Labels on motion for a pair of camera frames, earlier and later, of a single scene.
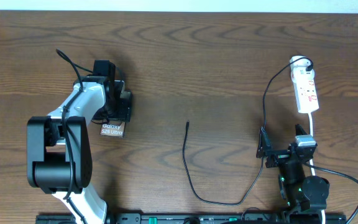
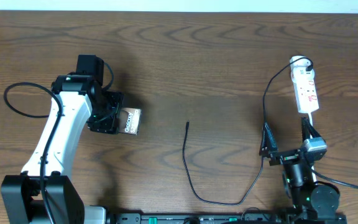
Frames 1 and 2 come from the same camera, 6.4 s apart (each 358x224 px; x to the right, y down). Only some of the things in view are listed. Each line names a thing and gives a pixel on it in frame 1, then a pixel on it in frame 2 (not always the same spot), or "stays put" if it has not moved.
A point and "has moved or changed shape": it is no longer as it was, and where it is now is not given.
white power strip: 302,73 stays put
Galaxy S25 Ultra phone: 113,129 has moved or changed shape
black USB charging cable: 309,69 stays put
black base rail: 195,218 stays put
